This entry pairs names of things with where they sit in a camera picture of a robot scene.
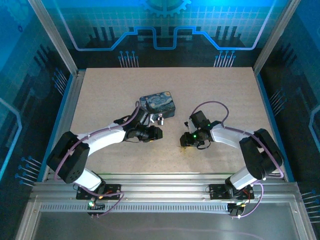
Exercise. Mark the black power connector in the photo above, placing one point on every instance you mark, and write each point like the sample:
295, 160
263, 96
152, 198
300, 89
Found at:
233, 211
100, 207

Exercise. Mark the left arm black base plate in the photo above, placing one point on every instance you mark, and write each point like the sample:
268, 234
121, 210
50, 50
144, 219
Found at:
113, 191

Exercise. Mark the grey metal panel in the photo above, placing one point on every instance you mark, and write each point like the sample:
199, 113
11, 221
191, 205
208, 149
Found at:
162, 225

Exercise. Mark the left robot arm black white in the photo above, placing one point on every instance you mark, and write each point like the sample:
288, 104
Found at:
70, 160

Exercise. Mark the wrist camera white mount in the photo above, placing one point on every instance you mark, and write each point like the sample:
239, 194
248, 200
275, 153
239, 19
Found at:
151, 118
190, 125

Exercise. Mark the starry night painted tin box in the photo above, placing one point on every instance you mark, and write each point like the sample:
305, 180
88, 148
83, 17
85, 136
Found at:
160, 102

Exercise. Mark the aluminium table side rail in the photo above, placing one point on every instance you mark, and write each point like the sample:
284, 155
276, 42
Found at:
72, 105

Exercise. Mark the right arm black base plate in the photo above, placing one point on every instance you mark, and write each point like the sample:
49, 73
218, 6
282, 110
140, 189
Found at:
217, 192

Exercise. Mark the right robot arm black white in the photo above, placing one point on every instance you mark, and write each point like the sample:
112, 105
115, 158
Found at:
260, 150

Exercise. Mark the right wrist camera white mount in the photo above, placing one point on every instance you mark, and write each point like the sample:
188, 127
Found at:
190, 125

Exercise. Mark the aluminium frame post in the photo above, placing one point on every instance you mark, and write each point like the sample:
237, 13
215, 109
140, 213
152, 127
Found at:
275, 37
57, 42

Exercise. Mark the aluminium frame rail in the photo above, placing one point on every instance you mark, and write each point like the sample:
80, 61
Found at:
162, 185

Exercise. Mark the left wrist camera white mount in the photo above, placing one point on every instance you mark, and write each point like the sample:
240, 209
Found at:
151, 118

